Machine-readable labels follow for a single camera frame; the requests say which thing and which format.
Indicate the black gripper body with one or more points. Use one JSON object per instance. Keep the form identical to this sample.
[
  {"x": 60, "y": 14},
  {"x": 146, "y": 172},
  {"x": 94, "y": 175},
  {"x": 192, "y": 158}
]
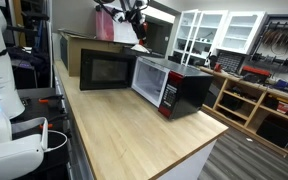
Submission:
[{"x": 137, "y": 20}]

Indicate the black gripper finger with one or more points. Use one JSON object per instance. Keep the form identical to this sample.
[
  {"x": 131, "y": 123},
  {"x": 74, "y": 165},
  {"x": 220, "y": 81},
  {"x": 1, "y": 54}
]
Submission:
[
  {"x": 140, "y": 42},
  {"x": 144, "y": 40}
]

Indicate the red black microwave door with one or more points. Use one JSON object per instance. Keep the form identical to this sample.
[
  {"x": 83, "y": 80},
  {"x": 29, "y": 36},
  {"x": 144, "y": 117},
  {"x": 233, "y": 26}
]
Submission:
[{"x": 105, "y": 70}]

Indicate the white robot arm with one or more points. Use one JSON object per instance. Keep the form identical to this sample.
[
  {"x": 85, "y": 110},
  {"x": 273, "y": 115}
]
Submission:
[{"x": 22, "y": 145}]

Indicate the white glass door cabinet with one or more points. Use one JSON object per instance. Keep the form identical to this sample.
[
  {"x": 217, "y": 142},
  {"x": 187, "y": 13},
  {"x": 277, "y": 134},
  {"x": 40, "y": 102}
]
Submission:
[{"x": 196, "y": 35}]

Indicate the red black microwave body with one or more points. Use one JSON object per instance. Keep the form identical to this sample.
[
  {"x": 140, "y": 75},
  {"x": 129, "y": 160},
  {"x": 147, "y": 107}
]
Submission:
[{"x": 176, "y": 90}]

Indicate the dark grey storage bin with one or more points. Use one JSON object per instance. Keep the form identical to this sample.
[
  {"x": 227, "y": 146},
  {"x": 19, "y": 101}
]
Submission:
[{"x": 129, "y": 51}]

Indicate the pink translucent plastic bin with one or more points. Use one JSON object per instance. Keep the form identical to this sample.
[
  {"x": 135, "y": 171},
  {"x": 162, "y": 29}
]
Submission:
[{"x": 109, "y": 30}]

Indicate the large cardboard box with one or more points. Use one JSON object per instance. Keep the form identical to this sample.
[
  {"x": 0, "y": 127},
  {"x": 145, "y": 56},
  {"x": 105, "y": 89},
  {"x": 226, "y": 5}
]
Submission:
[{"x": 76, "y": 42}]

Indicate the black parts drawer organizer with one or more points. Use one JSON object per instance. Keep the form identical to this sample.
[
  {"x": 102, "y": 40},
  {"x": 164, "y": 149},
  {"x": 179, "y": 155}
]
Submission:
[{"x": 229, "y": 61}]

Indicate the black clamp orange tip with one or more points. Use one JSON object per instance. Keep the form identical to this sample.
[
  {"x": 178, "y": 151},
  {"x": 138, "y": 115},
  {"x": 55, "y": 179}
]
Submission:
[{"x": 51, "y": 101}]

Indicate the red toolbox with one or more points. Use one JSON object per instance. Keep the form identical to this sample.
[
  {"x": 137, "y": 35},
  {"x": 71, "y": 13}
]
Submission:
[{"x": 255, "y": 75}]

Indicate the black tool pegboard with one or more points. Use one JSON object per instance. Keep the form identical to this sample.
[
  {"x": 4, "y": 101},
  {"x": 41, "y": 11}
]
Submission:
[{"x": 271, "y": 47}]

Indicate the wooden workbench shelf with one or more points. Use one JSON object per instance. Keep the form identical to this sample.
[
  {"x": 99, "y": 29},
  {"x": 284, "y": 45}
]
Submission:
[{"x": 256, "y": 110}]

